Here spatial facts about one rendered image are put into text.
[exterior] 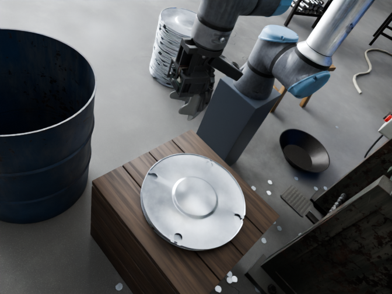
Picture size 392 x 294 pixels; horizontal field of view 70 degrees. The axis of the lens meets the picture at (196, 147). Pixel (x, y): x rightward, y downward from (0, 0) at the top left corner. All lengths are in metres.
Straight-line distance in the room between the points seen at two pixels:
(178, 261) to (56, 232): 0.53
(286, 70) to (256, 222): 0.46
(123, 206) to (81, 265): 0.37
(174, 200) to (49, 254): 0.50
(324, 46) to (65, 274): 1.03
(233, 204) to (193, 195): 0.12
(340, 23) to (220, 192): 0.55
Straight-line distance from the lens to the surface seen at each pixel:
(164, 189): 0.77
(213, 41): 0.57
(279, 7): 0.63
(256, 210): 0.87
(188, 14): 1.72
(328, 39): 0.89
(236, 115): 1.07
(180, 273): 0.72
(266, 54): 0.97
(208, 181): 0.82
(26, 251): 1.11
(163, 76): 1.65
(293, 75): 0.91
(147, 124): 1.43
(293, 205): 1.22
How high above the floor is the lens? 1.02
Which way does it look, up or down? 47 degrees down
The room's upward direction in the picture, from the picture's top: 25 degrees clockwise
